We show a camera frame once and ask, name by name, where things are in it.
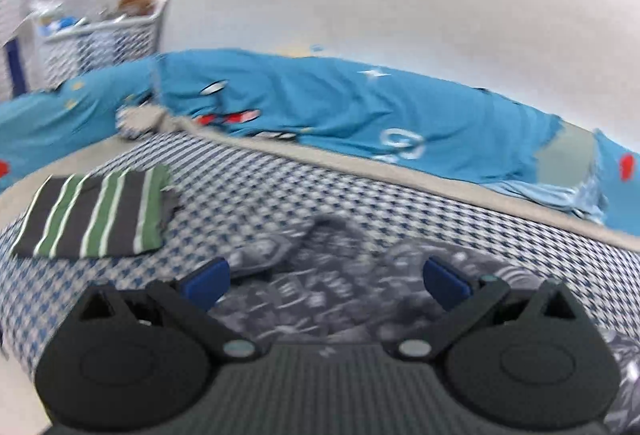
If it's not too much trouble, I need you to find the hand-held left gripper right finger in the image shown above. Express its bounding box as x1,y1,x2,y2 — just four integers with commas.
394,259,577,362

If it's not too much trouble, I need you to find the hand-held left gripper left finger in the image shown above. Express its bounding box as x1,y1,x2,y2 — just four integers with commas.
75,258,262,362

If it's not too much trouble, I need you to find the grey doodle print fleece jacket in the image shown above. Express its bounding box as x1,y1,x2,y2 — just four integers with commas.
220,215,640,435

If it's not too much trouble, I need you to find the green grey striped folded shirt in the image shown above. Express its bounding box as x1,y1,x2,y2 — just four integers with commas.
11,165,181,261

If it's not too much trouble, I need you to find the blue aeroplane print quilt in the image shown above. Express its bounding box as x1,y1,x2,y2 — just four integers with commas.
0,48,640,236

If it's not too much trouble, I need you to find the white perforated plastic basket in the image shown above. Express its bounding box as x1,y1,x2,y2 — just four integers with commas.
30,0,171,86

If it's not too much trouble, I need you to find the blue white box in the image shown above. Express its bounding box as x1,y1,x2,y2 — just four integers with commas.
40,15,83,36

